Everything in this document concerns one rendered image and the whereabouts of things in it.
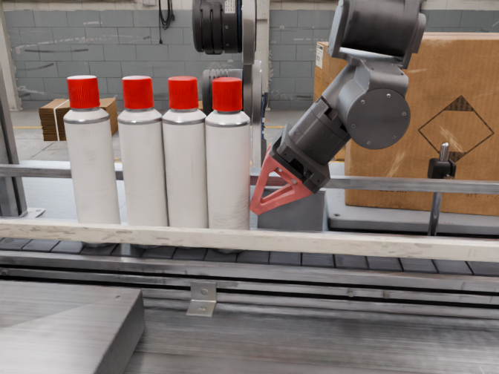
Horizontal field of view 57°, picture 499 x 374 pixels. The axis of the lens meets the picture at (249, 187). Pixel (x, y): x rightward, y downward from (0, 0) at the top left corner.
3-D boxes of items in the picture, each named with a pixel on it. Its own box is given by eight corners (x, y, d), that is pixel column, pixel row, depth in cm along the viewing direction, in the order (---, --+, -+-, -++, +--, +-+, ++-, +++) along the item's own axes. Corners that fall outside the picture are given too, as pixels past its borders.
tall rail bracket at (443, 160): (428, 274, 61) (447, 153, 55) (416, 248, 68) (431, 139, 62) (454, 275, 61) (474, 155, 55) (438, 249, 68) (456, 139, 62)
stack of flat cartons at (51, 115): (41, 141, 447) (36, 108, 436) (58, 128, 498) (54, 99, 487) (110, 139, 453) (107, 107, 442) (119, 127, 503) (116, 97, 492)
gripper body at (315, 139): (272, 155, 49) (319, 100, 46) (278, 132, 58) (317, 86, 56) (319, 193, 49) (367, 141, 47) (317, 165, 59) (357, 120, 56)
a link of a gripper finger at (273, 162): (227, 201, 53) (280, 140, 50) (236, 180, 60) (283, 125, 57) (273, 237, 54) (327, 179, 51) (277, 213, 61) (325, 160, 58)
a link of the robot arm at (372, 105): (418, 11, 48) (338, -3, 48) (464, 22, 38) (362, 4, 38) (386, 120, 53) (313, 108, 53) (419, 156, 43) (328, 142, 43)
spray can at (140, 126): (123, 248, 57) (105, 80, 50) (137, 230, 62) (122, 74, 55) (164, 250, 57) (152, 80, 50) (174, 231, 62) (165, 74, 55)
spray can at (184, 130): (165, 248, 57) (154, 80, 50) (174, 231, 62) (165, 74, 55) (207, 250, 57) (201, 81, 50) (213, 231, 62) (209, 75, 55)
